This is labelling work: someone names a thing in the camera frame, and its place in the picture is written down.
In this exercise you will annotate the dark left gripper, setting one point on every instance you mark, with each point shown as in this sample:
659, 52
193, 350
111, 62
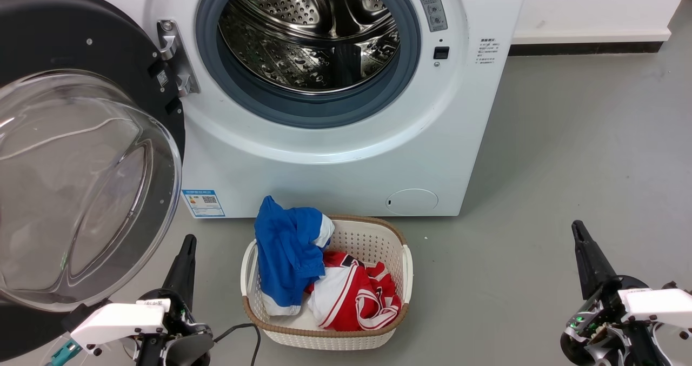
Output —
189, 344

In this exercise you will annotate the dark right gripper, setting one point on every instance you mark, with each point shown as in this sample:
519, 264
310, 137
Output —
600, 323

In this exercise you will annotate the black round glass washer door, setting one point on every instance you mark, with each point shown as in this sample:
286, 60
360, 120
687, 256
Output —
108, 47

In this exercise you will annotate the white front-load washing machine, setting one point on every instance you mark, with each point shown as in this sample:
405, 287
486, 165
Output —
346, 182

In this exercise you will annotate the metal door hinge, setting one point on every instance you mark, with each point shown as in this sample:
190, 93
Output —
181, 63

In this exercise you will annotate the black door lock slot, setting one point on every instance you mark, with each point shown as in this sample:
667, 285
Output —
441, 52

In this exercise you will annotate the blue energy label sticker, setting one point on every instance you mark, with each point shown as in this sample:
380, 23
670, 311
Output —
204, 203

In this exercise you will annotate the blue and white garment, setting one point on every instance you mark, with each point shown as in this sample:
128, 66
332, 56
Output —
286, 247

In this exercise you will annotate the red and white garment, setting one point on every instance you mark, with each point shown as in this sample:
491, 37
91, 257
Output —
357, 301

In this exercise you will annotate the white plastic laundry basket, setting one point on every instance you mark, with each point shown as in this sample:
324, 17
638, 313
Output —
367, 241

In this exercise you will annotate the round white filter cover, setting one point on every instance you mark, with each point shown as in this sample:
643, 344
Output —
412, 202

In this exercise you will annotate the black skirting strip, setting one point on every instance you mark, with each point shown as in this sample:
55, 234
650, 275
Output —
589, 48

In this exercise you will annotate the small black text sticker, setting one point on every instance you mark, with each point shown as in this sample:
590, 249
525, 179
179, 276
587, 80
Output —
488, 51

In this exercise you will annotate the grey warning sticker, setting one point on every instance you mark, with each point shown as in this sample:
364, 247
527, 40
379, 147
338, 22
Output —
431, 6

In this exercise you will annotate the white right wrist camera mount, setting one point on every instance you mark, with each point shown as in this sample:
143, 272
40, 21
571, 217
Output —
659, 304

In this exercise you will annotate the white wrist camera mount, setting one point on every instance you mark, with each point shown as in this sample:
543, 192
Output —
659, 304
119, 320

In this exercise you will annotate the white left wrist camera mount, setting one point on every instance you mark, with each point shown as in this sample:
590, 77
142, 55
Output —
119, 320

